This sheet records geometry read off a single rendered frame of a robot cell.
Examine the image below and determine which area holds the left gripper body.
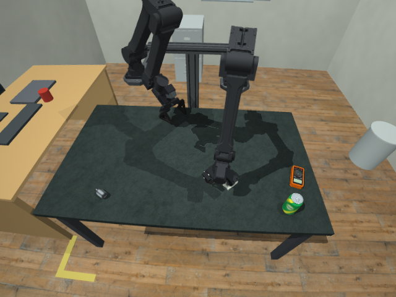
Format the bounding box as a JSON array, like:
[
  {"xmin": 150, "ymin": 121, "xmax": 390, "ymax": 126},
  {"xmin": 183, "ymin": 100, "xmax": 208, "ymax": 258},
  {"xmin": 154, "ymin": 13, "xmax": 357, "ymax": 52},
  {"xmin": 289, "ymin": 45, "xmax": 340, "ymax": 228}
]
[{"xmin": 202, "ymin": 164, "xmax": 216, "ymax": 181}]

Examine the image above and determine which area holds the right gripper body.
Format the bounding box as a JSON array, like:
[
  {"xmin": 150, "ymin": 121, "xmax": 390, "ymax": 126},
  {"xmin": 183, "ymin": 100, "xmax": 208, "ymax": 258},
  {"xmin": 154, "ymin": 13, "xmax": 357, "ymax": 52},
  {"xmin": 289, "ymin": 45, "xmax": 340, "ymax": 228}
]
[{"xmin": 158, "ymin": 97, "xmax": 183, "ymax": 117}]

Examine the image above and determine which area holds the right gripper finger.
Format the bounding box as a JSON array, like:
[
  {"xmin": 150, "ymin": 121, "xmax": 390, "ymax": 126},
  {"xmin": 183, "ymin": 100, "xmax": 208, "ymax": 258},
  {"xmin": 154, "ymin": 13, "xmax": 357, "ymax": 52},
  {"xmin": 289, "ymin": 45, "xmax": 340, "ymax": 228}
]
[
  {"xmin": 159, "ymin": 110, "xmax": 173, "ymax": 125},
  {"xmin": 177, "ymin": 100, "xmax": 187, "ymax": 116}
]

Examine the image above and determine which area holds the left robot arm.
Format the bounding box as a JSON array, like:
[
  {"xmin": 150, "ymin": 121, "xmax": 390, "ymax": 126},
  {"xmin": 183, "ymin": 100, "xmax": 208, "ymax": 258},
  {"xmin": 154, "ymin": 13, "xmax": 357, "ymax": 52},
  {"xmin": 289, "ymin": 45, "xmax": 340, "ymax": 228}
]
[{"xmin": 213, "ymin": 26, "xmax": 259, "ymax": 187}]

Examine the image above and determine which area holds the green and yellow drink can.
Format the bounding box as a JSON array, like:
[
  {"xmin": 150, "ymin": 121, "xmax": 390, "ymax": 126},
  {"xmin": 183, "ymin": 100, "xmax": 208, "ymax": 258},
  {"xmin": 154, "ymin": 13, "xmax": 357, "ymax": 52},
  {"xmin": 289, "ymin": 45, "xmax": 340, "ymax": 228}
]
[{"xmin": 282, "ymin": 193, "xmax": 303, "ymax": 215}]

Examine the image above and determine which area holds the orange multimeter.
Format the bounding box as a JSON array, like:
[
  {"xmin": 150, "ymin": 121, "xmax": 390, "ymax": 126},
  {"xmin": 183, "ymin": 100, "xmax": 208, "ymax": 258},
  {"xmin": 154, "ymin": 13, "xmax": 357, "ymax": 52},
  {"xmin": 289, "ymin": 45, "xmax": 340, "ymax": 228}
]
[{"xmin": 290, "ymin": 166, "xmax": 304, "ymax": 189}]

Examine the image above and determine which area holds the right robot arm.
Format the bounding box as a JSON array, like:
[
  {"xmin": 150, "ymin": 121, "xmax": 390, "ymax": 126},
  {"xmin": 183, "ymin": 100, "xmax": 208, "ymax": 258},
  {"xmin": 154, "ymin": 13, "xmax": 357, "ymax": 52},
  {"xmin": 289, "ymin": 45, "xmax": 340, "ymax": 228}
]
[{"xmin": 121, "ymin": 0, "xmax": 183, "ymax": 105}]

